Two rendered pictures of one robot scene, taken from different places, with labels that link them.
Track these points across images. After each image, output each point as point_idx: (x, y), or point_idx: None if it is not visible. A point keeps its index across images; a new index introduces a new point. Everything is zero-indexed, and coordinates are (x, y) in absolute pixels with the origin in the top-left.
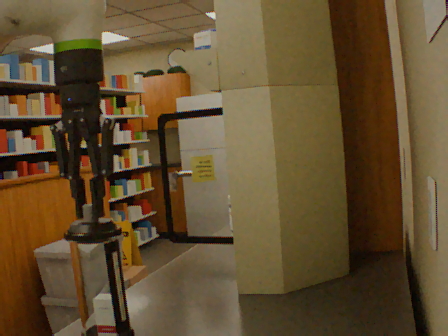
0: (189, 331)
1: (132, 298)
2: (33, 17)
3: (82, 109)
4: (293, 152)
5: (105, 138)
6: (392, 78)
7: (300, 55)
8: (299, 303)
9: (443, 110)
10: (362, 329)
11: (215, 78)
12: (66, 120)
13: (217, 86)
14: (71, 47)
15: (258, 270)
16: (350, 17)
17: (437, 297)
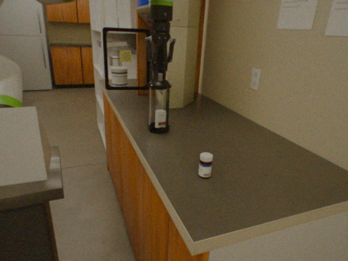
0: (175, 122)
1: (128, 114)
2: None
3: (163, 33)
4: (188, 54)
5: (173, 47)
6: (203, 25)
7: (194, 14)
8: (193, 110)
9: (285, 51)
10: (227, 116)
11: None
12: (155, 37)
13: None
14: (168, 4)
15: (174, 99)
16: None
17: (255, 104)
